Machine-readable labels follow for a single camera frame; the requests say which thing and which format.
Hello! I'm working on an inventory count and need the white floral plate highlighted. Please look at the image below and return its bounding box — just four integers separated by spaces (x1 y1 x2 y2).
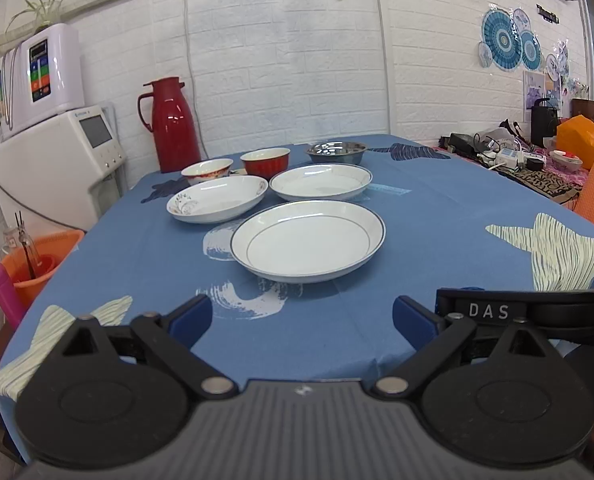
167 176 269 224

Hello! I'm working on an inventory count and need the large white silver-rimmed plate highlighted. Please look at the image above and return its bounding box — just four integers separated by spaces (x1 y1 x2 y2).
230 200 386 284

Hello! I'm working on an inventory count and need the white bowl red pattern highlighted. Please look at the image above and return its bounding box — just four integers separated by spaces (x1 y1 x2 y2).
181 157 234 185

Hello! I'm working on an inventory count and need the white plate silver rim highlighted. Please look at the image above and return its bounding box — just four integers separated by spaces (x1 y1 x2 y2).
270 164 373 202

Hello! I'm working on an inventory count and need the stainless steel bowl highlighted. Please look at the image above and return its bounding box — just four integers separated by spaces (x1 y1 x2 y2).
306 141 367 165

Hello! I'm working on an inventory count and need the patterned black beige cloth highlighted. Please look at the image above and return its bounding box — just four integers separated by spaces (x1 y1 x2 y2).
496 167 582 206

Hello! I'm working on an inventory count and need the blue patterned tablecloth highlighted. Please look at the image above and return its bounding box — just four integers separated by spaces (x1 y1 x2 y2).
0 136 594 431

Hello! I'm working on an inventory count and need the pink bottle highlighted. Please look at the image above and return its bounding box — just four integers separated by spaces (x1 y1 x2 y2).
0 263 26 328

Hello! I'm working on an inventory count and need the orange plastic basin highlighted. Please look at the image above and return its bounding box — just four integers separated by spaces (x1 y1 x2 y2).
0 230 84 310

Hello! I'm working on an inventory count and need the white power strip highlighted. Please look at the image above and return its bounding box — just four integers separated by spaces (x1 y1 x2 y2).
495 148 525 170

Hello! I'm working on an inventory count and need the orange plastic bag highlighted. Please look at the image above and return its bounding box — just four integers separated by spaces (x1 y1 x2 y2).
556 115 594 170

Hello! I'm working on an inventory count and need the white water dispenser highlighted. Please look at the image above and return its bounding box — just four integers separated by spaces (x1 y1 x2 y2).
0 105 126 237

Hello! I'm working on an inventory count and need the black kettle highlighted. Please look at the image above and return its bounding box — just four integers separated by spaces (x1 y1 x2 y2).
530 98 560 148

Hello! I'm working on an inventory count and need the red thermos jug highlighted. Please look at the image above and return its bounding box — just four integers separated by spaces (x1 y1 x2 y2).
136 76 201 174

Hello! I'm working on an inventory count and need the blue paper fan decoration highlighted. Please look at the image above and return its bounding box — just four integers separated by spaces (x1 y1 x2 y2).
482 6 523 72

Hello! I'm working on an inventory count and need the white water purifier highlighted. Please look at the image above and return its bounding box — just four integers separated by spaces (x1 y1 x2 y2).
0 23 85 140

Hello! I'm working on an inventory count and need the potted spider plant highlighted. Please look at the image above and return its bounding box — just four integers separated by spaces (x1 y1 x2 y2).
5 0 65 35

